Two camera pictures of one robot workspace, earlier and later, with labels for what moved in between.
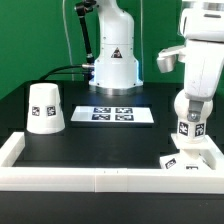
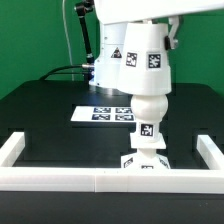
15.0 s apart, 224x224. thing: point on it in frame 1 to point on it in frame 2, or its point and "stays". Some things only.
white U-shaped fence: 104,179 stays
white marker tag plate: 113,114 stays
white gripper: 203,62 to 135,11
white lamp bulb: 189,131 to 148,110
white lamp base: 199,155 to 146,156
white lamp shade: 44,109 to 144,67
